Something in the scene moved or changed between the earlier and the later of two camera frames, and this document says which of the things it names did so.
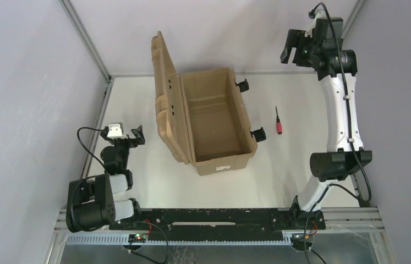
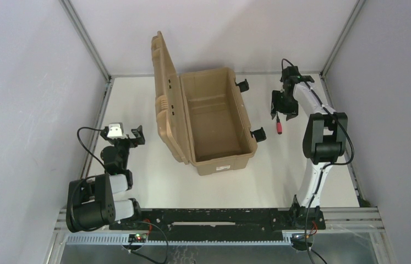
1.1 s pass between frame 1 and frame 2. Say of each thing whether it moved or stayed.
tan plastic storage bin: stayed
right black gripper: moved
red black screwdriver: stayed
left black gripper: stayed
